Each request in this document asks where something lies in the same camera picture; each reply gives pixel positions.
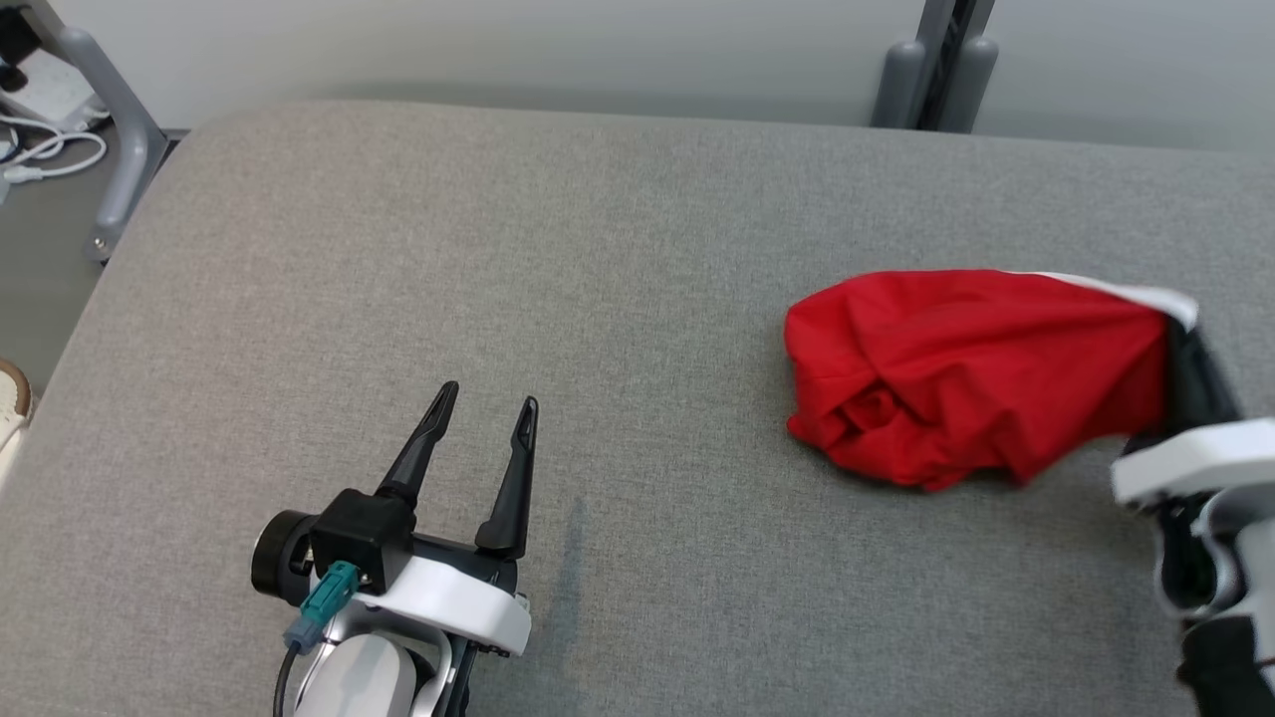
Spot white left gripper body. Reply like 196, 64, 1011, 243
344, 538, 532, 656

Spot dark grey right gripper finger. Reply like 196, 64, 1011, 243
1131, 317, 1246, 444

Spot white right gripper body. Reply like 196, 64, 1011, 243
1111, 418, 1275, 511

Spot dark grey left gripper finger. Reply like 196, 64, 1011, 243
475, 396, 540, 561
377, 381, 460, 504

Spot red shorts with white band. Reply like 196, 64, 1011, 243
784, 269, 1199, 492

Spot white brown shoe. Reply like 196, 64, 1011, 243
0, 358, 36, 469

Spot grey metal desk leg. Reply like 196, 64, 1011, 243
20, 0, 170, 265

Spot white power strip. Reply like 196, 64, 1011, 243
5, 50, 106, 130

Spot black left cable teal plug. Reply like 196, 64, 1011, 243
274, 561, 362, 717

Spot dark grey partition post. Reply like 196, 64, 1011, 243
872, 0, 1000, 135

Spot white floor cable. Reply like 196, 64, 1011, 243
0, 112, 109, 187

